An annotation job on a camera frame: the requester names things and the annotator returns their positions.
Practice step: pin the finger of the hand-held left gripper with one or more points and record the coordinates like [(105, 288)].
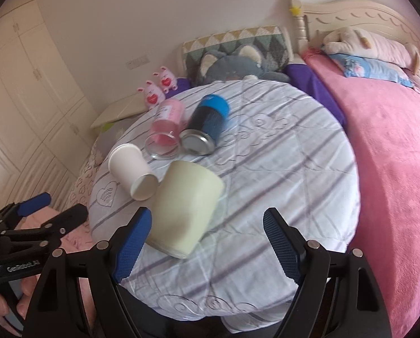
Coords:
[(68, 217), (36, 202)]

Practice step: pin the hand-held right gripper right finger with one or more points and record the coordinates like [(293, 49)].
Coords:
[(282, 248)]

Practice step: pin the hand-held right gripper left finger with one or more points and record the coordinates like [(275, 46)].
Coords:
[(135, 243)]

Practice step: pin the cream plastic cup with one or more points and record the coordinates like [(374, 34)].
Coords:
[(187, 207)]

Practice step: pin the white paper cup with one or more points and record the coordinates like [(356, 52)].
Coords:
[(129, 169)]

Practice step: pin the pink glass cup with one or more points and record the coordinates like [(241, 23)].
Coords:
[(167, 121)]

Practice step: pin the person's left hand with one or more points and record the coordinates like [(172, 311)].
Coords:
[(0, 306)]

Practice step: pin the pink patterned cloth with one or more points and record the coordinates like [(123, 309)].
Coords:
[(74, 241)]

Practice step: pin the heart print bed sheet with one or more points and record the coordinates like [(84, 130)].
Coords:
[(86, 179)]

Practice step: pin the white striped quilt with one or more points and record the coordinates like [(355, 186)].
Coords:
[(287, 169)]

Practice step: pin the cream wardrobe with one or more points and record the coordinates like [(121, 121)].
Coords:
[(23, 105)]

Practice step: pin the cream nightstand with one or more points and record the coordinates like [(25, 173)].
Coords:
[(120, 111)]

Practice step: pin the pink fleece blanket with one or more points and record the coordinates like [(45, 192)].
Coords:
[(389, 169)]

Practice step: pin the blue and black tumbler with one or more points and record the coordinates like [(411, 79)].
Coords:
[(207, 119)]

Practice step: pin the grey cat plush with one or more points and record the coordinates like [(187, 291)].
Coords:
[(231, 67)]

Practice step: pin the blue printed pillow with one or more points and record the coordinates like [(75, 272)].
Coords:
[(368, 68)]

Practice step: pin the diamond pattern cushion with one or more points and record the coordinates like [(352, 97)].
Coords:
[(238, 38)]

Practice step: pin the pink and white plush toy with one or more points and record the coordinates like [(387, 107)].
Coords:
[(375, 47)]

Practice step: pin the yellow star ornament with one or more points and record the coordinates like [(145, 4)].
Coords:
[(296, 8)]

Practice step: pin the cream wooden headboard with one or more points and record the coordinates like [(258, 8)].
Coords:
[(357, 14)]

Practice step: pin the wall socket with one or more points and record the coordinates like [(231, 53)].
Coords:
[(138, 62)]

